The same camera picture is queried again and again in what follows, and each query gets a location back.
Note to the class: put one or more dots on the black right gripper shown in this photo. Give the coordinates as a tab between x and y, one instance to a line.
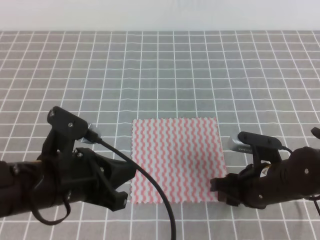
253	189

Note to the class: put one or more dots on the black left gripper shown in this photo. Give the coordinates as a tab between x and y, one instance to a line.
88	177

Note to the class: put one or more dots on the pink striped towel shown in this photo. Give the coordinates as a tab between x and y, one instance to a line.
181	154

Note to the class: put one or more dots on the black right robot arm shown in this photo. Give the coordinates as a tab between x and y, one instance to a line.
276	175

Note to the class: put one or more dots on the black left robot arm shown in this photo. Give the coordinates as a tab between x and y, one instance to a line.
21	191

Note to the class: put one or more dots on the grey checked tablecloth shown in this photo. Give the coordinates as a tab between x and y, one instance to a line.
264	82

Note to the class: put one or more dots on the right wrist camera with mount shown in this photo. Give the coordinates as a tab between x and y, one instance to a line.
261	147

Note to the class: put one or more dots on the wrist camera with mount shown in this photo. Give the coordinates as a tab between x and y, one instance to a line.
66	128
261	147

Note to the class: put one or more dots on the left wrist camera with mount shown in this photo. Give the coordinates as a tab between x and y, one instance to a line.
66	128

